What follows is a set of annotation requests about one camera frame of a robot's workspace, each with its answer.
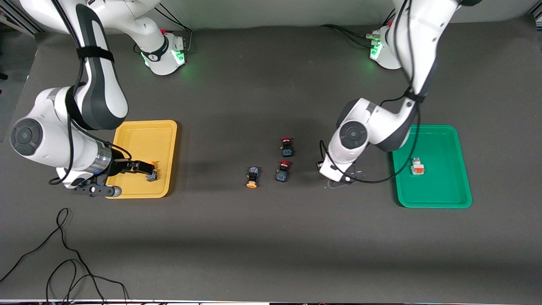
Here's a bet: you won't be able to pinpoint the aluminium frame profile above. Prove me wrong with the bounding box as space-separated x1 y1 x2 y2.
0 6 44 34

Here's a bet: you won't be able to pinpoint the black arm base cables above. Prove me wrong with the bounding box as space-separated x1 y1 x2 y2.
321 11 396 49
159 2 194 54

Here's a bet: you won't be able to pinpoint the black right arm base cables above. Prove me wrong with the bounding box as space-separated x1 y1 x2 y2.
159 2 194 54

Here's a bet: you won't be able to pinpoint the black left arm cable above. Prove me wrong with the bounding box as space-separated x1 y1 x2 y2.
318 0 422 184

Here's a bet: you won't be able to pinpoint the green plastic tray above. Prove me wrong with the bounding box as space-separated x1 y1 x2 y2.
390 125 472 208

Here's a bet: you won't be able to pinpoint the black left arm base cables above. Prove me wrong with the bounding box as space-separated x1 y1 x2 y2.
321 11 396 49

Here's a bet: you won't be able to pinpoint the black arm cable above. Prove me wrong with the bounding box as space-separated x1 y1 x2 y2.
318 0 422 184
48 0 133 187

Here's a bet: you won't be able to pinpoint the yellow plastic tray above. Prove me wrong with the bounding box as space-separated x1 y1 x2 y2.
102 120 177 199

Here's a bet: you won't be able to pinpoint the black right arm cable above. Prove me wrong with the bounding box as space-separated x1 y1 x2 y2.
48 0 133 187

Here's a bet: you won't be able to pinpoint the thin black loose cable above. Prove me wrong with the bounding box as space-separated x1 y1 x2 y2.
0 208 130 305

